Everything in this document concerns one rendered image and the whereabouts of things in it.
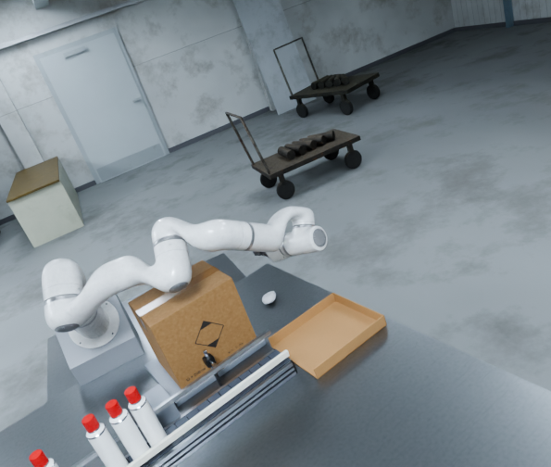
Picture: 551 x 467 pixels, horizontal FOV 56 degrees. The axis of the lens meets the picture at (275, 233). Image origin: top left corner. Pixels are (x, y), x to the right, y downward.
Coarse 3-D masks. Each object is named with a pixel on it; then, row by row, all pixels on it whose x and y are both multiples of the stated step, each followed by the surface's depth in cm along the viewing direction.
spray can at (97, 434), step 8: (88, 416) 132; (88, 424) 130; (96, 424) 132; (104, 424) 134; (88, 432) 131; (96, 432) 132; (104, 432) 132; (96, 440) 131; (104, 440) 132; (112, 440) 135; (96, 448) 133; (104, 448) 133; (112, 448) 134; (104, 456) 134; (112, 456) 134; (120, 456) 137; (112, 464) 135; (120, 464) 136
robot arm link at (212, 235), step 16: (160, 224) 153; (176, 224) 150; (192, 224) 150; (208, 224) 146; (224, 224) 147; (240, 224) 151; (160, 240) 151; (192, 240) 146; (208, 240) 145; (224, 240) 146; (240, 240) 149
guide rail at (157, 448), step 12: (276, 360) 156; (264, 372) 154; (240, 384) 151; (228, 396) 149; (216, 408) 147; (192, 420) 144; (180, 432) 142; (156, 444) 140; (168, 444) 141; (144, 456) 138
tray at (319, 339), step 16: (320, 304) 184; (336, 304) 185; (352, 304) 178; (304, 320) 181; (320, 320) 180; (336, 320) 177; (352, 320) 174; (368, 320) 172; (384, 320) 166; (272, 336) 175; (288, 336) 178; (304, 336) 175; (320, 336) 172; (336, 336) 169; (352, 336) 167; (368, 336) 163; (304, 352) 167; (320, 352) 165; (336, 352) 157; (304, 368) 160; (320, 368) 154
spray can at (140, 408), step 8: (128, 392) 136; (136, 392) 136; (128, 400) 137; (136, 400) 136; (144, 400) 137; (128, 408) 137; (136, 408) 136; (144, 408) 137; (136, 416) 137; (144, 416) 137; (152, 416) 139; (144, 424) 138; (152, 424) 139; (160, 424) 142; (144, 432) 139; (152, 432) 139; (160, 432) 141; (152, 440) 140; (160, 440) 141
